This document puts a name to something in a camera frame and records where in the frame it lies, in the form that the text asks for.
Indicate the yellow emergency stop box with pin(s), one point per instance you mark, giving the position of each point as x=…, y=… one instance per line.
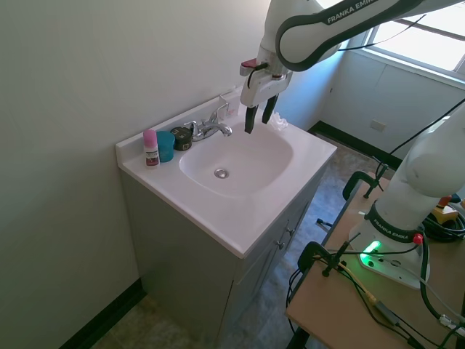
x=450, y=212

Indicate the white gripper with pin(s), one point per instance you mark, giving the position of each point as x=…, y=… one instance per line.
x=263, y=87

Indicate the black baseboard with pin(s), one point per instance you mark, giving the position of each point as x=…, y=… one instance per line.
x=105, y=312

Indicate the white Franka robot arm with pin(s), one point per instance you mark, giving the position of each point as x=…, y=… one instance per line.
x=309, y=32

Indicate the white wall outlet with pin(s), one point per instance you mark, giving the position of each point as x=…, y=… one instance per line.
x=378, y=126

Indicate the black round jar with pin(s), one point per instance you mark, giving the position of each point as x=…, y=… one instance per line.
x=182, y=139

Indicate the wooden table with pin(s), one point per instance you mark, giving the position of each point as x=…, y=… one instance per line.
x=338, y=309

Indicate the grey vanity cabinet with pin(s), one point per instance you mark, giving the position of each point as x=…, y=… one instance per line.
x=181, y=254

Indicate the pink capped white bottle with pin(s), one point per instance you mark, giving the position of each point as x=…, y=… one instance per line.
x=150, y=151

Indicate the white sink countertop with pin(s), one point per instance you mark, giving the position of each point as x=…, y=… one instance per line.
x=276, y=174

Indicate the metal cabinet knob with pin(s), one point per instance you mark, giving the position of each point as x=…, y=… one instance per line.
x=290, y=231
x=280, y=244

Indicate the chrome sink drain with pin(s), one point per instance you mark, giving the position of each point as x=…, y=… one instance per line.
x=222, y=173

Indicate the chrome faucet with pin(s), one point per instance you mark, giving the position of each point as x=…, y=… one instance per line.
x=209, y=128

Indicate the window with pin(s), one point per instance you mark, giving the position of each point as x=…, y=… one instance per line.
x=417, y=40

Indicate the white tissue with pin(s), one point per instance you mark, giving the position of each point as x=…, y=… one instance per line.
x=279, y=122

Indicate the teal round jar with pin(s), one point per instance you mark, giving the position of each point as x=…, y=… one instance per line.
x=166, y=147

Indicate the black C clamp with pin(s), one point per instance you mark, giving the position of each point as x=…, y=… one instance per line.
x=309, y=251
x=357, y=179

